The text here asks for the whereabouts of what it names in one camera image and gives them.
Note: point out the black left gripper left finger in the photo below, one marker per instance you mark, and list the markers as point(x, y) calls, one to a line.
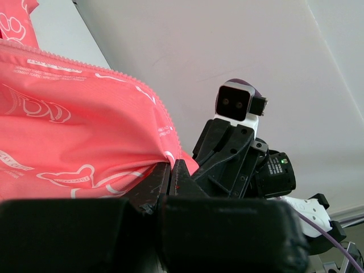
point(84, 235)

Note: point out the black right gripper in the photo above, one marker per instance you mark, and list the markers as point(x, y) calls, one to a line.
point(227, 157)

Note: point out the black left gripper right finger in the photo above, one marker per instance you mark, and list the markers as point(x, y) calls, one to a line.
point(201, 234)

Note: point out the pink hooded jacket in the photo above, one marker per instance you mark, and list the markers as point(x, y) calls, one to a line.
point(70, 129)

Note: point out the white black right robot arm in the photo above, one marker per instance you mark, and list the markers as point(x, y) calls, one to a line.
point(274, 181)

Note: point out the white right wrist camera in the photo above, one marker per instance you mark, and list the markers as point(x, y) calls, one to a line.
point(239, 103)

